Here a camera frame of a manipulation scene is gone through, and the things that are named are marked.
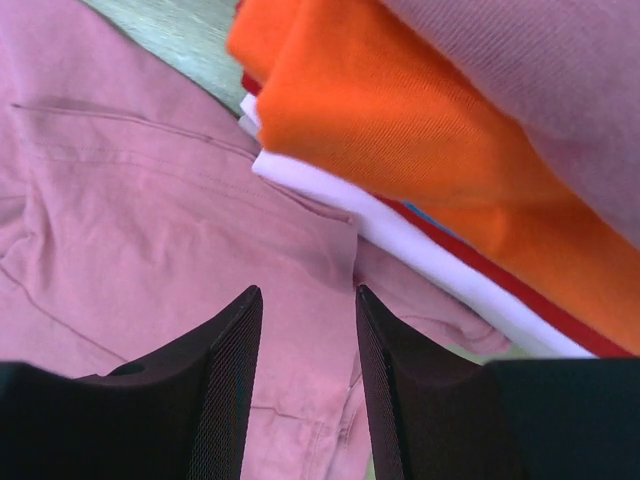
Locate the folded red shirt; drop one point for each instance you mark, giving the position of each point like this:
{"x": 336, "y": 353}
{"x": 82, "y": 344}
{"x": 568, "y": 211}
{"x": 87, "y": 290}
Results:
{"x": 583, "y": 334}

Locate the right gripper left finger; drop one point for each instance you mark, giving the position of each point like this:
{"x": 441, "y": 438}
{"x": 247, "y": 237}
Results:
{"x": 179, "y": 412}

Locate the folded blue shirt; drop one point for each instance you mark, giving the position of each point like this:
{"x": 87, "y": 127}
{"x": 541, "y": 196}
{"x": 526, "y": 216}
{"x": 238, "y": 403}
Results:
{"x": 423, "y": 221}

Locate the folded light pink shirt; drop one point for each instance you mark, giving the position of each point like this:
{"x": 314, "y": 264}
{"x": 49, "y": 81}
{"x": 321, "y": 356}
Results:
{"x": 387, "y": 229}

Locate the pink t-shirt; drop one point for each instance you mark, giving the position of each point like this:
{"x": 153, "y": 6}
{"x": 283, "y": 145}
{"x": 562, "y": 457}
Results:
{"x": 130, "y": 214}

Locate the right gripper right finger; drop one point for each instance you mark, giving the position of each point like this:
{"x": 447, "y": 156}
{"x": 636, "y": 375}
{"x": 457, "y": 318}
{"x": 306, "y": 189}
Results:
{"x": 435, "y": 415}

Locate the folded orange shirt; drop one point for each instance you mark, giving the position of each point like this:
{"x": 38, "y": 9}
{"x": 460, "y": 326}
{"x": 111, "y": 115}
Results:
{"x": 346, "y": 88}

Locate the folded pink shirt on stack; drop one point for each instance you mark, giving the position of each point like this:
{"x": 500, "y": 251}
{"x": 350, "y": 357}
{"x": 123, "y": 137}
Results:
{"x": 567, "y": 72}

